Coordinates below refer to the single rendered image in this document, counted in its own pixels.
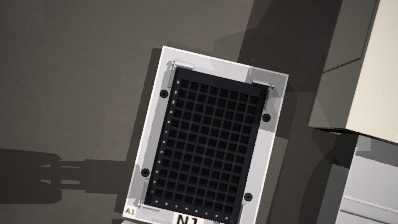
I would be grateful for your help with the black multiwell plate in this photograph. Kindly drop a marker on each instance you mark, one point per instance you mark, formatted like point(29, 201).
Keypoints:
point(206, 146)

